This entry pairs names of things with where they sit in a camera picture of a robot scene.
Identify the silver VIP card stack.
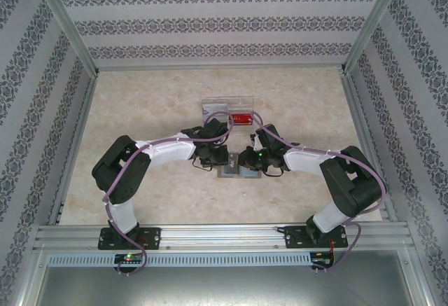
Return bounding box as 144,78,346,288
202,103,229,118

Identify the slotted grey cable duct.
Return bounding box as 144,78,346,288
46,252,313,266

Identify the aluminium frame rail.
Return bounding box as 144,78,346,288
32,222,418,251

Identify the taupe leather card holder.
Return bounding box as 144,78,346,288
216,151,264,180

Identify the black VIP card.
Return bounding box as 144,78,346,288
223,152,241,178

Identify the small controller circuit board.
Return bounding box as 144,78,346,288
311,251,335,267
114,253,145,265

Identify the clear acrylic card stand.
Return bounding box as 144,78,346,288
200,97,256,136

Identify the grey metal sheet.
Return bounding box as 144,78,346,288
20,263,432,306

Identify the red VIP card stack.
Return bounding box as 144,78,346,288
228,113,254,126

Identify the aluminium frame post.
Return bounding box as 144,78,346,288
339,0,411,75
30,0,100,76

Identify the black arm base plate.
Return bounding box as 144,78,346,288
283,225,349,250
97,226,163,251

